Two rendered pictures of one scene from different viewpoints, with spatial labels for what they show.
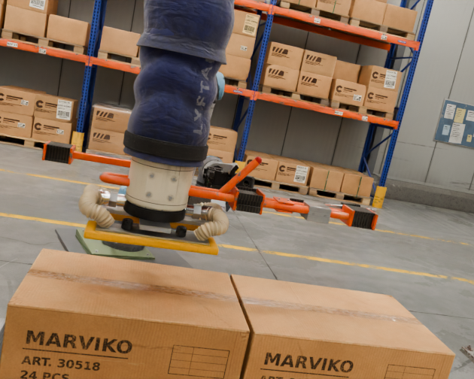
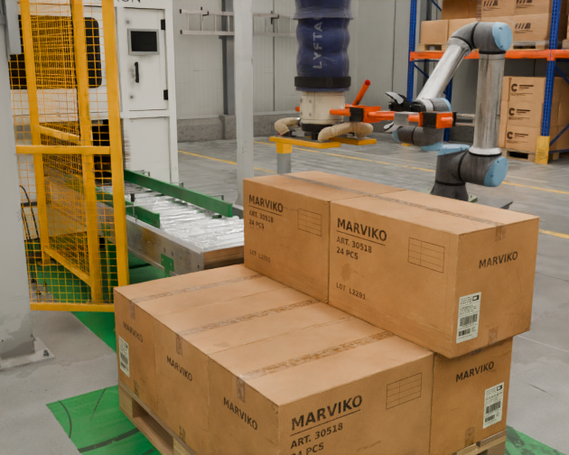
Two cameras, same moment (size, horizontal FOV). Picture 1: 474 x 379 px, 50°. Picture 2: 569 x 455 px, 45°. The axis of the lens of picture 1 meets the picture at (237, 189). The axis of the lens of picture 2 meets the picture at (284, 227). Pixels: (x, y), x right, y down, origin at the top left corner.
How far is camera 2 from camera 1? 2.31 m
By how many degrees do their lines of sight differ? 65
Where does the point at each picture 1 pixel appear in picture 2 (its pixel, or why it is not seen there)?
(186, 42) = (300, 11)
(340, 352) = (377, 222)
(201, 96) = (314, 42)
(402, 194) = not seen: outside the picture
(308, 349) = (359, 218)
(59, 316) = (257, 187)
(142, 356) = (287, 214)
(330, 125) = not seen: outside the picture
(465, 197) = not seen: outside the picture
